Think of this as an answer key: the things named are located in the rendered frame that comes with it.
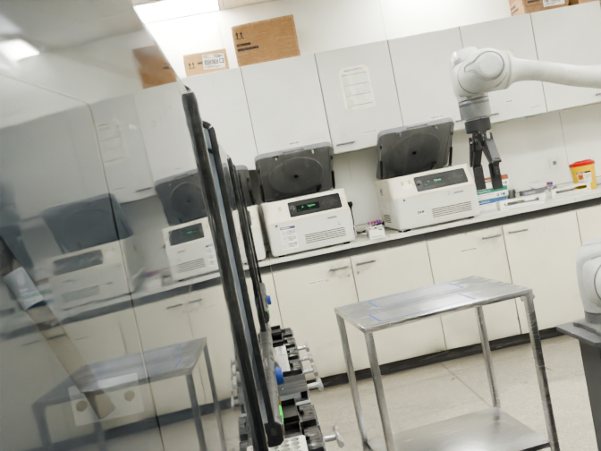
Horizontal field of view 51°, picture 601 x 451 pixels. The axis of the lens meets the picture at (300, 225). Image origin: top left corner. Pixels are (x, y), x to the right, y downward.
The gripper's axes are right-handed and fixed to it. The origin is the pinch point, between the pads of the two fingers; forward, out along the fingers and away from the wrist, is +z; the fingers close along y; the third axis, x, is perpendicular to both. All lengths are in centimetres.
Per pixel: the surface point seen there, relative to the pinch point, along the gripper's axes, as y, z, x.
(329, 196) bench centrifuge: 225, -3, 22
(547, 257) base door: 219, 65, -112
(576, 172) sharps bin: 253, 15, -159
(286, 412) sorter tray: -50, 38, 72
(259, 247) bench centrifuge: 219, 20, 73
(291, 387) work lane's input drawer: -17, 43, 70
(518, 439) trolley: 29, 92, -5
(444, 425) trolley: 55, 92, 14
